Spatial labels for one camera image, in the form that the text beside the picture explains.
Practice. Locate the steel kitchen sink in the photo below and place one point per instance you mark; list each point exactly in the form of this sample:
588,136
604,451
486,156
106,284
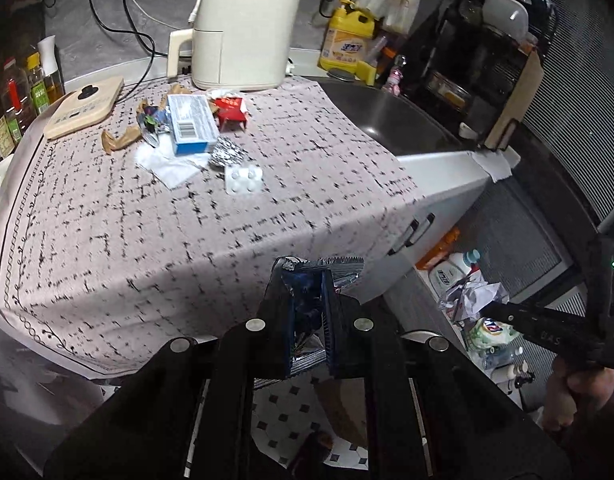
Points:
398,125

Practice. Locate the cream air fryer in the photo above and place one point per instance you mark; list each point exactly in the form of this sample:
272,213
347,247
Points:
236,44

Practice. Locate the blue white carton box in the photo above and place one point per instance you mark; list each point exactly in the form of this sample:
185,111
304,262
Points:
193,126

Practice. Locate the wooden cutting board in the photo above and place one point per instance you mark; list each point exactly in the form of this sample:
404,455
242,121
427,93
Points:
517,105

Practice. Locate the yellow detergent bottle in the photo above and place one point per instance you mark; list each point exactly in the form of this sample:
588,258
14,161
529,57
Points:
349,32

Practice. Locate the black cabinet handle left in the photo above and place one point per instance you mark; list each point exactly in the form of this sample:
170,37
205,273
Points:
404,239

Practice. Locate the red white paper wrapper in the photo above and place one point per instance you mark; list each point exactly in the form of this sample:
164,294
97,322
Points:
229,109

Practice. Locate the white pill blister pack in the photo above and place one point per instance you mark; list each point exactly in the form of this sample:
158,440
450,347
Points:
241,180

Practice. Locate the red label sauce bottle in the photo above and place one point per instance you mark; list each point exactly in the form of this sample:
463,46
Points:
16,100

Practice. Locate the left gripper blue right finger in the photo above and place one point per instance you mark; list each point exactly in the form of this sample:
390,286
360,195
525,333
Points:
338,316

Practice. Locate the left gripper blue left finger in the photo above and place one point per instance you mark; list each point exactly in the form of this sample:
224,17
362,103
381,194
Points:
296,296

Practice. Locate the green white refill pouch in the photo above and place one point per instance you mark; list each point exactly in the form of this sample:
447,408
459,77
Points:
488,333

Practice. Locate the patterned white tablecloth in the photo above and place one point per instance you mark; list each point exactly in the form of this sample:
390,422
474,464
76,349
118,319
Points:
101,263

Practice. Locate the black dish rack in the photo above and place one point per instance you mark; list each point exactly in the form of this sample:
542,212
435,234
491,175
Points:
463,62

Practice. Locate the silver foil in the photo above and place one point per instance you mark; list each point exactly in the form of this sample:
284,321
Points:
226,153

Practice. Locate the cream induction base unit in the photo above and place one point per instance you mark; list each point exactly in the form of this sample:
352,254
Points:
83,108

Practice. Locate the white tissue paper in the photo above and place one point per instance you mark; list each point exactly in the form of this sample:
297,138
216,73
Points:
170,169

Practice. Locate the black cabinet handle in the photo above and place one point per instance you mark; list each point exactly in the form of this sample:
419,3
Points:
419,229
404,239

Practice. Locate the green label oil bottle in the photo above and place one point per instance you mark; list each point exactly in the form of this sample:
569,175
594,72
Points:
36,82

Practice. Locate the orange bottle on floor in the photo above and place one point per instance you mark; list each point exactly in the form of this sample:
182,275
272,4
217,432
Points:
439,251

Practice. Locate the white laundry detergent bottle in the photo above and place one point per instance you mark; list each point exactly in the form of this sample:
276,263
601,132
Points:
453,269

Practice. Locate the white cap spray bottle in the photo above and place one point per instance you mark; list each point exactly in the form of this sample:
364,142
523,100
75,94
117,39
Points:
52,78

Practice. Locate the yellow sponge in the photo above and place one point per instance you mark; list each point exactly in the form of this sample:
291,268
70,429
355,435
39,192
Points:
366,72

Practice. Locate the black cabinet handle right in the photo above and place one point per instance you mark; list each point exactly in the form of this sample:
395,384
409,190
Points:
419,229

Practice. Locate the person's right hand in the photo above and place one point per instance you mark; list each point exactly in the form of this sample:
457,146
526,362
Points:
572,393

